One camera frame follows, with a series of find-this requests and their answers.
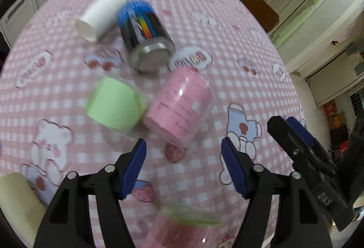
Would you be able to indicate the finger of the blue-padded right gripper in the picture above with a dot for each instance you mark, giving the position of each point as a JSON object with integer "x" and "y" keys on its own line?
{"x": 301, "y": 131}

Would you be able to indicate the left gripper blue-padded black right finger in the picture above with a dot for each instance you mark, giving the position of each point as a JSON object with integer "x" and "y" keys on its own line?
{"x": 300, "y": 222}

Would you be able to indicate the cream ribbed cup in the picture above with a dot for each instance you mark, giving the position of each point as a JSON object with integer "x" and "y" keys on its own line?
{"x": 21, "y": 207}

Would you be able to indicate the pink cup with green lid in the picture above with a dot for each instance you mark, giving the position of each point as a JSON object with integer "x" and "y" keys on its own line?
{"x": 180, "y": 225}

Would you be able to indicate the pink transparent cup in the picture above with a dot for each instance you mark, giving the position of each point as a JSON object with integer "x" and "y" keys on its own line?
{"x": 180, "y": 107}

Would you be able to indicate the small green plastic cup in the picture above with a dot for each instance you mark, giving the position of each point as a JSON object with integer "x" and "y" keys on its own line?
{"x": 117, "y": 104}

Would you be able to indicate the white paper cup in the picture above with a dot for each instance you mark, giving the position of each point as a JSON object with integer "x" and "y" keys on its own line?
{"x": 98, "y": 19}

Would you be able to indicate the brown wooden chair right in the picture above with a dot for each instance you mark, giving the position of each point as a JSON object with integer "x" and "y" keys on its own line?
{"x": 263, "y": 13}

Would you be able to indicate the pink checkered tablecloth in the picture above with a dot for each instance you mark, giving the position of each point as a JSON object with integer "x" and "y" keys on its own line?
{"x": 51, "y": 71}

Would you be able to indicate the blue black metal can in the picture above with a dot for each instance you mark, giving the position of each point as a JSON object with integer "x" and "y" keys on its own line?
{"x": 147, "y": 42}

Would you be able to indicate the white sideboard cabinet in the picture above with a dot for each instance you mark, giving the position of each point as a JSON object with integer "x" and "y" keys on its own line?
{"x": 15, "y": 14}

